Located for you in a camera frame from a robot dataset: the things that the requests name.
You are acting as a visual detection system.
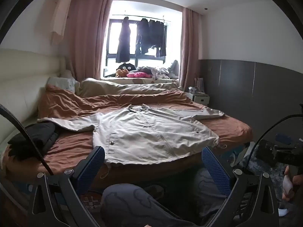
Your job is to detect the beige hanging cloth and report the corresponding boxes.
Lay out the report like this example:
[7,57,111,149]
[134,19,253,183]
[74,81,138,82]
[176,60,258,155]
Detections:
[48,0,73,45]

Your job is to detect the grey cushion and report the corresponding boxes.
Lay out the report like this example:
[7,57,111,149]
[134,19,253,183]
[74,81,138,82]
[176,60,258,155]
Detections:
[167,60,180,75]

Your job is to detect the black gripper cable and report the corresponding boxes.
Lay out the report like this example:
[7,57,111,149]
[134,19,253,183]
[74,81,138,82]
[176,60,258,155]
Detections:
[0,104,54,176]
[250,114,303,158]

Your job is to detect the black clothes pile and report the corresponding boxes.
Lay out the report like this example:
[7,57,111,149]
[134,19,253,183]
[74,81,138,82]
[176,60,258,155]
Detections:
[8,122,61,158]

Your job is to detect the dark hanging garment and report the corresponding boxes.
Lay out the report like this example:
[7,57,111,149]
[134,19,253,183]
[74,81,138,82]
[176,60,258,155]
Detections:
[149,19,167,58]
[135,18,150,55]

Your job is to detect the white nightstand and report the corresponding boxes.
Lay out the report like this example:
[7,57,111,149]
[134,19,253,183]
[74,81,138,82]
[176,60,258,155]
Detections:
[188,91,210,104]

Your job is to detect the clothes rod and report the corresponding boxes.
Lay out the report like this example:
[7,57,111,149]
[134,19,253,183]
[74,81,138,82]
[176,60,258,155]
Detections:
[111,14,171,22]

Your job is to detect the window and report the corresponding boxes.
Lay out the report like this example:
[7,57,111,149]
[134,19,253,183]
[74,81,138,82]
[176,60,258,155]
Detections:
[101,0,184,81]

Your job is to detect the beige zip jacket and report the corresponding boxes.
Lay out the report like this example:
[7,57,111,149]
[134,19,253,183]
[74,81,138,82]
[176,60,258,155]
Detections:
[37,103,228,179]

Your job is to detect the pink curtain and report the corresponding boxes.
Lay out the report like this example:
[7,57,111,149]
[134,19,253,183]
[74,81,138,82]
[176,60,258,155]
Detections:
[178,7,201,88]
[64,0,114,81]

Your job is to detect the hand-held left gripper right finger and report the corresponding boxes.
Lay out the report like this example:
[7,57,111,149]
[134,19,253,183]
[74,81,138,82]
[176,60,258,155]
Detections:
[202,146,280,227]

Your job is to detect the patterned floor mat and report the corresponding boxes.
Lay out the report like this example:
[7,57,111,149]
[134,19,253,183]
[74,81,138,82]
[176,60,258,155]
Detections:
[80,193,105,211]

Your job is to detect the white pillow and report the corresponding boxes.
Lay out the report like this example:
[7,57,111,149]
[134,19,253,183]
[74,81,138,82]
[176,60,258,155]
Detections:
[48,70,81,93]

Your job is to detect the long dark hanging coat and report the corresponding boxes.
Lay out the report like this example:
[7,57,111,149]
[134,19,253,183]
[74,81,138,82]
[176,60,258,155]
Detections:
[116,16,132,63]

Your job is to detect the reed diffuser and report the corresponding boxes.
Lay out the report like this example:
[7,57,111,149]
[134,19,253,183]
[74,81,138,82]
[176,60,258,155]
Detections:
[194,78,204,93]

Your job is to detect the person's grey patterned pants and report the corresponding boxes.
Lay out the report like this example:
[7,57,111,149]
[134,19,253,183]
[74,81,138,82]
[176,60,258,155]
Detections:
[99,167,239,227]

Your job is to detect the cream padded headboard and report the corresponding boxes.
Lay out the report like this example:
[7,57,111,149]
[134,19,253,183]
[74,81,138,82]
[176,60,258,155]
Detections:
[0,48,69,145]

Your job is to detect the bed with brown sheet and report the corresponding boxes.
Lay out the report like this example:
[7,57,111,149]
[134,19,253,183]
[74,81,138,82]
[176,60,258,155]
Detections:
[0,84,253,194]

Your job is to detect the dark speckled rug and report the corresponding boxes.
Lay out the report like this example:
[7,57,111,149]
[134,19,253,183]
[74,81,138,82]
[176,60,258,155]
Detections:
[237,144,288,194]

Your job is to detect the black plush toy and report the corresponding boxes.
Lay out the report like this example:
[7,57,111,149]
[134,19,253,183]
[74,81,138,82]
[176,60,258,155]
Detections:
[118,63,136,71]

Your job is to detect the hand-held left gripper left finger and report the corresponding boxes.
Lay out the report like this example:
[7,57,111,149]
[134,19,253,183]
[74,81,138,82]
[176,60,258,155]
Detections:
[27,146,106,227]

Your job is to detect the beige and brown duvet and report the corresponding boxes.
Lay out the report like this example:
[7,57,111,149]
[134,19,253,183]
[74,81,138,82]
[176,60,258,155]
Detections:
[38,78,201,123]

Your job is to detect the person's right hand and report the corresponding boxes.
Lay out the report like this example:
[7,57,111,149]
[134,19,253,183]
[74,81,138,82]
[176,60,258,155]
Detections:
[282,165,303,201]

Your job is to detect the pile of light clothes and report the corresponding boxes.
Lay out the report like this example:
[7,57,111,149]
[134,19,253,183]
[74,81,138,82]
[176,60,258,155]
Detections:
[137,66,178,80]

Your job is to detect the pink cushion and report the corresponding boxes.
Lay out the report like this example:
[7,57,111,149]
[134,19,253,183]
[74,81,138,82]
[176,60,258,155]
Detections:
[127,72,152,78]

